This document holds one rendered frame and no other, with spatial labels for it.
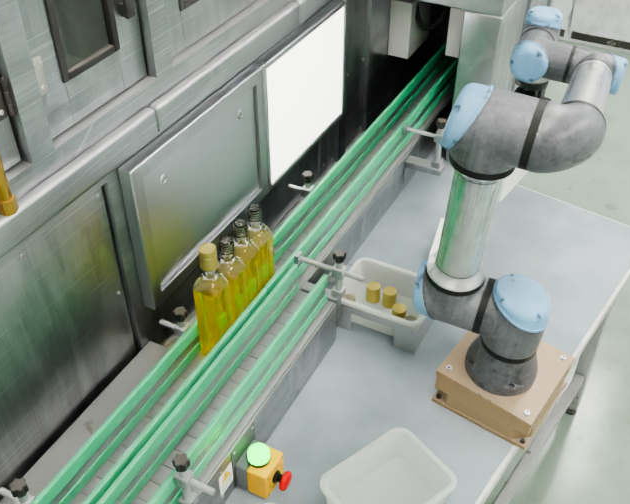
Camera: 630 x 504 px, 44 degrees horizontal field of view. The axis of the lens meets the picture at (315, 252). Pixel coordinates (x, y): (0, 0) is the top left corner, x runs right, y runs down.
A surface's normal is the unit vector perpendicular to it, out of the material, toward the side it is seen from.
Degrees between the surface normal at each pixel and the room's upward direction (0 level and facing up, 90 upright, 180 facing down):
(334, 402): 0
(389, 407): 0
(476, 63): 90
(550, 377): 4
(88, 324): 90
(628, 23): 90
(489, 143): 89
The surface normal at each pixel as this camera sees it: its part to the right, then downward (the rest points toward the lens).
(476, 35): -0.46, 0.57
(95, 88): 0.89, 0.29
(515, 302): 0.17, -0.68
